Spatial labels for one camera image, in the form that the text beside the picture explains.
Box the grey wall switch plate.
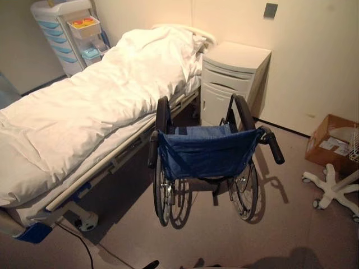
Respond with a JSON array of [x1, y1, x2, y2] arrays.
[[263, 2, 279, 20]]

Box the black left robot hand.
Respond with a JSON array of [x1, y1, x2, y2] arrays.
[[139, 259, 160, 269]]

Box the white medical cart blue drawers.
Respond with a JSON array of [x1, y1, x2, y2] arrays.
[[30, 0, 112, 78]]

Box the white bed caster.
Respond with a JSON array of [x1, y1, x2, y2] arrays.
[[73, 210, 99, 232]]

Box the white duvet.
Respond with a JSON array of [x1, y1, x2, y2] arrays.
[[0, 25, 208, 207]]

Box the white side bin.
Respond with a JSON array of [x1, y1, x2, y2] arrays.
[[67, 16, 102, 40]]

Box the brown cardboard box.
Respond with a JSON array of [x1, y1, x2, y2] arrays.
[[305, 114, 359, 175]]

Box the white bedside cabinet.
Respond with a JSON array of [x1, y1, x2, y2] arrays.
[[200, 41, 273, 127]]

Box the light blue box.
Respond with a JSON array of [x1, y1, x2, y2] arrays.
[[81, 47, 102, 67]]

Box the blue fabric black wheelchair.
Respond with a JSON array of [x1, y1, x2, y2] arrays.
[[148, 94, 286, 227]]

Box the white five-star wheeled base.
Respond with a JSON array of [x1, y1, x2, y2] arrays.
[[301, 163, 359, 222]]

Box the white papers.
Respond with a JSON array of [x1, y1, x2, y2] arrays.
[[319, 136, 351, 155]]

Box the hospital bed frame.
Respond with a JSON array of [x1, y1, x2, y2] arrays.
[[0, 24, 218, 244]]

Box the black floor cable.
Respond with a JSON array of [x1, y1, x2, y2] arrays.
[[55, 220, 94, 269]]

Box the white wire rack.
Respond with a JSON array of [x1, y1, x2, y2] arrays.
[[347, 131, 359, 164]]

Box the white bed side rail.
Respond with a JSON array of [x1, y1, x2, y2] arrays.
[[45, 131, 141, 212]]

